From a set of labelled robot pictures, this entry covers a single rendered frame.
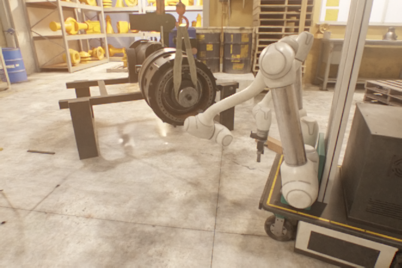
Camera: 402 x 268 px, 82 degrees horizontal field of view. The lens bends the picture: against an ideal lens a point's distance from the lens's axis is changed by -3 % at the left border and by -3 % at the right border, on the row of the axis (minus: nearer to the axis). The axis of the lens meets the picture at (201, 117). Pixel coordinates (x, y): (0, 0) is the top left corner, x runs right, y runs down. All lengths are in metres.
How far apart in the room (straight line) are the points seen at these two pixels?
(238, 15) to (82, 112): 4.57
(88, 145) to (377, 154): 2.43
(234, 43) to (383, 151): 3.77
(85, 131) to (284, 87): 2.10
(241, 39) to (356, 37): 3.57
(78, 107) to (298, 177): 2.09
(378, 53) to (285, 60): 6.19
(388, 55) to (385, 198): 5.93
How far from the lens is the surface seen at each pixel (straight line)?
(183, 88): 1.61
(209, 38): 4.80
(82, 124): 2.66
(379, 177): 1.45
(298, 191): 1.17
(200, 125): 1.29
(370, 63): 7.08
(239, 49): 4.78
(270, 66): 0.99
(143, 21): 4.33
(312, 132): 1.81
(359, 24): 1.35
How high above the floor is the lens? 1.29
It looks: 21 degrees down
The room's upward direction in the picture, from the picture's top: straight up
